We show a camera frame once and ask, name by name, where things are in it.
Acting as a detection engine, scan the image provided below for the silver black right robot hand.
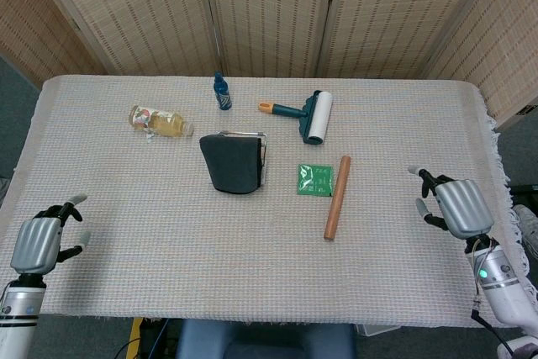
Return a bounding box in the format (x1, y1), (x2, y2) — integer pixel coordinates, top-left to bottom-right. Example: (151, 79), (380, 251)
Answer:
(407, 165), (496, 240)

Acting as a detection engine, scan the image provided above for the green tea packet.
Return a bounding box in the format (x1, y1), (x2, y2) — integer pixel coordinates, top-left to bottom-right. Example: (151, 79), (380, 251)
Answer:
(296, 163), (335, 198)

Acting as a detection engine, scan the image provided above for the black floor cable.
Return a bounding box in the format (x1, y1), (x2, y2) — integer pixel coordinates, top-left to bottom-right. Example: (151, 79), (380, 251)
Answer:
(113, 336), (142, 359)

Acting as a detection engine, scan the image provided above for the yellow cloth with black back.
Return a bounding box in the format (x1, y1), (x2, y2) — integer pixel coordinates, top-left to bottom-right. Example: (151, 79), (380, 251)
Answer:
(198, 133), (264, 195)

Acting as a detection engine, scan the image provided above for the blue padded seat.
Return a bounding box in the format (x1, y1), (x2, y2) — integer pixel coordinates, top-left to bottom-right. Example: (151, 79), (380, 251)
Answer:
(176, 319), (358, 359)

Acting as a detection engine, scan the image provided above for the blue spray bottle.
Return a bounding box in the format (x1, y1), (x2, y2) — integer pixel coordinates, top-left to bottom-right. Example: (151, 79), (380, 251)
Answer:
(213, 71), (233, 111)

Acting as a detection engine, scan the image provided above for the white sneaker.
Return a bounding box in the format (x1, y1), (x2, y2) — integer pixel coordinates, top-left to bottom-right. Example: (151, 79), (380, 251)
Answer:
(510, 203), (538, 257)

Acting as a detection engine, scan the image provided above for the clear plastic tea bottle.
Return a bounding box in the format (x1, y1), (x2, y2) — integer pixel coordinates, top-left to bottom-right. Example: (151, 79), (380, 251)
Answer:
(128, 104), (195, 141)

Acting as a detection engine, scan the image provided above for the teal lint roller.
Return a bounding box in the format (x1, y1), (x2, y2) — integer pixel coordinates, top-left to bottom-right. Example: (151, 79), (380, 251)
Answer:
(257, 90), (335, 146)

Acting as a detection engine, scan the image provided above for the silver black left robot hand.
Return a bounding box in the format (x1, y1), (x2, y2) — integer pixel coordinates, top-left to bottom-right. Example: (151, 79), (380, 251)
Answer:
(8, 194), (92, 276)

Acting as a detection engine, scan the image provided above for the wooden rolling pin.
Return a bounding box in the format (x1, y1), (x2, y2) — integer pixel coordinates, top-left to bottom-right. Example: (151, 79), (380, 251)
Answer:
(323, 155), (352, 243)

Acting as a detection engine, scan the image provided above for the metal wire rack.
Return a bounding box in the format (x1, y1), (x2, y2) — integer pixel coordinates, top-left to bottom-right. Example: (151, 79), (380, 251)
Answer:
(216, 129), (269, 187)

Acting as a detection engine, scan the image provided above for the beige woven tablecloth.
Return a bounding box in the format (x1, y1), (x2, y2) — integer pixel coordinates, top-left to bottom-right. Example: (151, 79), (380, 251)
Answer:
(0, 75), (538, 330)

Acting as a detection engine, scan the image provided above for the bamboo folding screen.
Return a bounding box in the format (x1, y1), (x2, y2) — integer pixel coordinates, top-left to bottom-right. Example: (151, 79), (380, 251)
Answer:
(0, 0), (538, 133)

